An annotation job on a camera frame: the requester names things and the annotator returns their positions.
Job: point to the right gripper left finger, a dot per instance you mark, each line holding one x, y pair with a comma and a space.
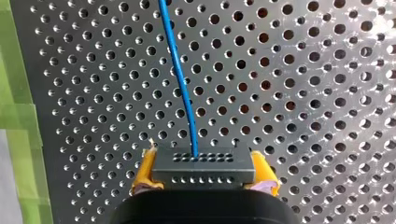
145, 174

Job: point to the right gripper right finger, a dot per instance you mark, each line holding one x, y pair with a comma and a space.
264, 175

